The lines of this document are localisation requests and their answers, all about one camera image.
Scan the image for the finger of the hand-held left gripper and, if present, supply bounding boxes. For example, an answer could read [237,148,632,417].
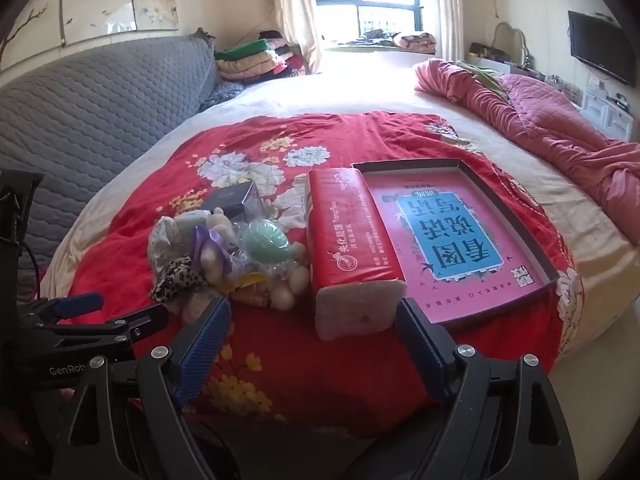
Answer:
[35,304,170,356]
[20,292,106,331]

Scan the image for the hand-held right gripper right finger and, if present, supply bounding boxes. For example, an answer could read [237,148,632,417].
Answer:
[395,297,586,480]

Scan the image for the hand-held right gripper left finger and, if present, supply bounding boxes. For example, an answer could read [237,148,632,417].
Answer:
[50,297,233,480]

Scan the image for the leopard print scrunchie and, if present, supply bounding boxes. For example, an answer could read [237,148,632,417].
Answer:
[150,255,206,306]

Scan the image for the white lace scrunchie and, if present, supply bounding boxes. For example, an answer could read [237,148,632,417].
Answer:
[147,216,193,281]

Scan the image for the pale green floral tissue packet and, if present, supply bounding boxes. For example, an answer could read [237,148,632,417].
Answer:
[172,209,213,233]

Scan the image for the green toy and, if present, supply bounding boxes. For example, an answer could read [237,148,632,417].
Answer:
[235,217,311,311]

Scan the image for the beige teddy bear purple ribbon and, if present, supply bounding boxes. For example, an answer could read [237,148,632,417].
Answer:
[182,207,243,323]

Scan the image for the red tissue pack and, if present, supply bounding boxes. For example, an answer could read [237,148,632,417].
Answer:
[306,166,409,342]

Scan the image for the grey shallow box tray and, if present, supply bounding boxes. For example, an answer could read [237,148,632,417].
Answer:
[351,158,560,332]

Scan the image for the red floral blanket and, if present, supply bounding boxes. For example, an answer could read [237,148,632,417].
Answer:
[47,110,586,441]

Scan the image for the pink book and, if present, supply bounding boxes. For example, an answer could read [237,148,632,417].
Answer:
[362,170,548,326]

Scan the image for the dark cube box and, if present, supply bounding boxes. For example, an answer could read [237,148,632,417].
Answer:
[202,181,263,223]

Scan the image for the grey quilted headboard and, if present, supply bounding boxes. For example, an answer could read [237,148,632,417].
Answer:
[0,35,218,306]

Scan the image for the dark patterned cloth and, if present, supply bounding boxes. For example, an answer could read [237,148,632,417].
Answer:
[200,80,246,113]

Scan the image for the pink quilt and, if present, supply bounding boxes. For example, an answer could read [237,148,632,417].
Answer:
[414,59,640,231]

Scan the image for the bed with cream sheet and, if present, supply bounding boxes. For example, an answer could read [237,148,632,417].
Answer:
[40,55,640,361]

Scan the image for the stack of folded clothes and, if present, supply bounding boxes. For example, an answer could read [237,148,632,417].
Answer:
[215,30,308,83]

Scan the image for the green cloth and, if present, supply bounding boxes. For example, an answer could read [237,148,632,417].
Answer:
[455,60,506,86]

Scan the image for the white drawer cabinet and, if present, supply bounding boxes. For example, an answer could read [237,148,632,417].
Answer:
[580,85,636,141]

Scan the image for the folded patterned blanket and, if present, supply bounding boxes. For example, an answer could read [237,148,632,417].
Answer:
[392,31,437,53]

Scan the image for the white vanity mirror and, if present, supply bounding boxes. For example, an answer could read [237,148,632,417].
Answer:
[492,21,531,63]

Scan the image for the cream curtain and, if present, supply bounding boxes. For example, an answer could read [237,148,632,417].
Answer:
[272,0,323,73]
[430,0,473,63]

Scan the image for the black television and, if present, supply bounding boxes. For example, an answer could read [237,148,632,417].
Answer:
[567,10,637,87]

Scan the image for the black cable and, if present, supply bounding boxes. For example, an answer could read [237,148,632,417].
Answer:
[17,240,43,306]

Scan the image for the wall picture panels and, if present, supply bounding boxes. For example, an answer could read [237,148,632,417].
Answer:
[0,0,180,73]

